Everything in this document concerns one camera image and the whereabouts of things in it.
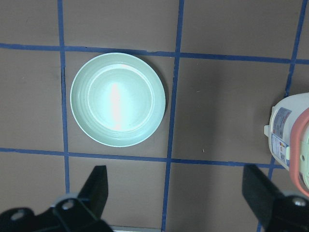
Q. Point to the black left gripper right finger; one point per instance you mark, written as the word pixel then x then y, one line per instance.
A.
pixel 259 193

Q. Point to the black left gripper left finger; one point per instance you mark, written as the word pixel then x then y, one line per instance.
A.
pixel 93 196

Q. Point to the white rice cooker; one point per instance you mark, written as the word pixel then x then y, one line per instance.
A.
pixel 288 138

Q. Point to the green plate near left arm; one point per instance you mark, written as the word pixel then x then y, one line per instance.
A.
pixel 117 99

